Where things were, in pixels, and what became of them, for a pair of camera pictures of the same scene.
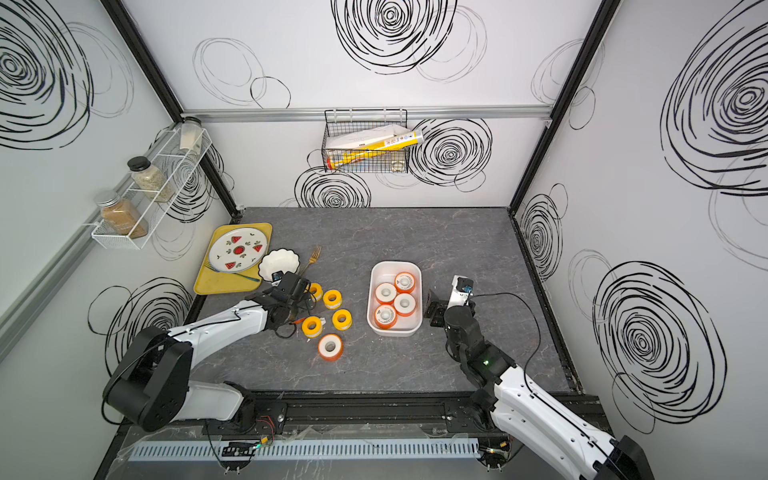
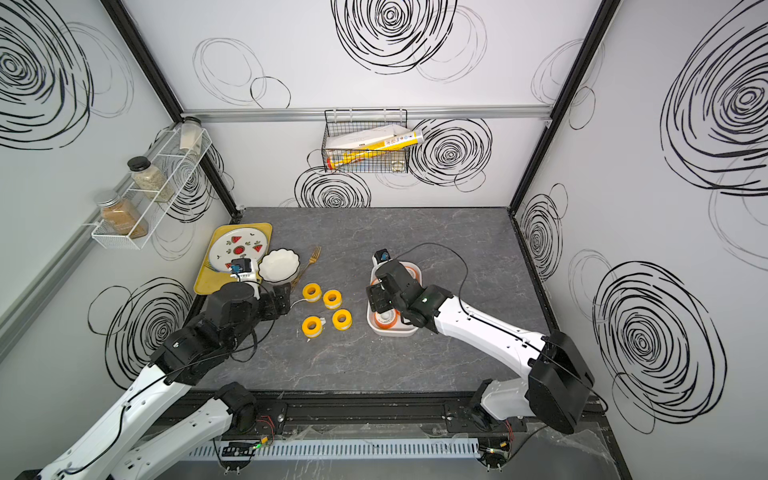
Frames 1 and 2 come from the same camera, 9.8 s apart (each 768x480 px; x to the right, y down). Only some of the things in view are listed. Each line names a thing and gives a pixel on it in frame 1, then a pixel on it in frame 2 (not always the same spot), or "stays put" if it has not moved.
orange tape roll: (385, 316) stays put
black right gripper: (437, 306) -> (375, 297)
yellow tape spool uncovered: (332, 299) stays put
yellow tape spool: (342, 319) stays put
